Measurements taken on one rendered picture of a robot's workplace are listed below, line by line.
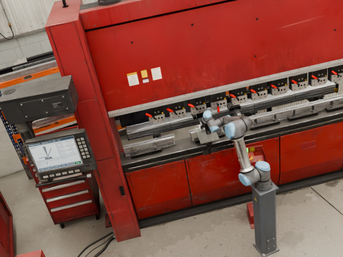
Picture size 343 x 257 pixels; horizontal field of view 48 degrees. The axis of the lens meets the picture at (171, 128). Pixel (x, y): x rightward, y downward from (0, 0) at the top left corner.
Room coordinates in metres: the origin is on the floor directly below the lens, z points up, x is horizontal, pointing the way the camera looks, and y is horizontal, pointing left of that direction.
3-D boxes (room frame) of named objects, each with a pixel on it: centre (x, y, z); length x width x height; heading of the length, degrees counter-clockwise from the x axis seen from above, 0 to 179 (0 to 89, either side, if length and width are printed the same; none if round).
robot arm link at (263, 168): (2.43, -0.67, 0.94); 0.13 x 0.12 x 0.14; 111
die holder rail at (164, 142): (3.13, 0.24, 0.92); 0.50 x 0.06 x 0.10; 95
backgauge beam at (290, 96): (3.51, -0.68, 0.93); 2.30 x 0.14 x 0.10; 95
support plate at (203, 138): (3.03, -0.32, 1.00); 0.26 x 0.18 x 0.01; 5
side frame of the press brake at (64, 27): (3.27, 0.68, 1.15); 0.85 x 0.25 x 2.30; 5
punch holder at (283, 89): (3.24, -1.08, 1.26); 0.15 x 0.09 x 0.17; 95
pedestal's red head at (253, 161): (2.84, -0.71, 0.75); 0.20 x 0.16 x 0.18; 86
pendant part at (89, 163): (2.50, 0.86, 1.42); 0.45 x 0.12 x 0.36; 91
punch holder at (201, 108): (3.17, -0.28, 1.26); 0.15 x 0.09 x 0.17; 95
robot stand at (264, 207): (2.43, -0.67, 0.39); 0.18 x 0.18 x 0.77; 16
